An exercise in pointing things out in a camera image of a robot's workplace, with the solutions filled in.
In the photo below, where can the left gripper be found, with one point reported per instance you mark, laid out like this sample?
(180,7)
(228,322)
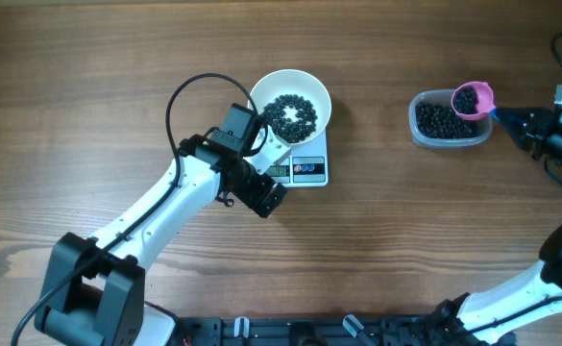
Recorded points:
(252,199)

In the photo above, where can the black beans in scoop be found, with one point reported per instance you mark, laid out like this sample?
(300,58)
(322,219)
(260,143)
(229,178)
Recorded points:
(465,100)

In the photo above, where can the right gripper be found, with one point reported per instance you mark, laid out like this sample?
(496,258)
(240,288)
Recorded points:
(542,122)

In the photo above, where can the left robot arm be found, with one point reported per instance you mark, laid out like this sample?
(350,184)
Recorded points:
(93,290)

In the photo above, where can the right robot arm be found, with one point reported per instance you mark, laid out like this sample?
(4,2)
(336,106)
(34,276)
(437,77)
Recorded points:
(483,318)

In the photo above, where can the white digital kitchen scale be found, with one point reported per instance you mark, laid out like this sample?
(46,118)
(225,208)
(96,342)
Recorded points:
(306,166)

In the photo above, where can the clear plastic container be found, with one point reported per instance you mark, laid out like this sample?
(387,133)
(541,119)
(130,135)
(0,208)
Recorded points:
(443,97)

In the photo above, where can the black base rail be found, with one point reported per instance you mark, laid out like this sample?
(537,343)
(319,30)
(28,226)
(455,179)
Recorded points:
(403,330)

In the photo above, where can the white bowl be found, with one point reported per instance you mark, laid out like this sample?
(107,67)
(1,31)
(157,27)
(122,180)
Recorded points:
(293,81)

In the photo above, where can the pink scoop blue handle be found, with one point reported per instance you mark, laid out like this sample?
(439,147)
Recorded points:
(485,104)

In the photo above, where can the black beans in bowl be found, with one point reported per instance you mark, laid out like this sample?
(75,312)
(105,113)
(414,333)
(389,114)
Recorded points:
(292,117)

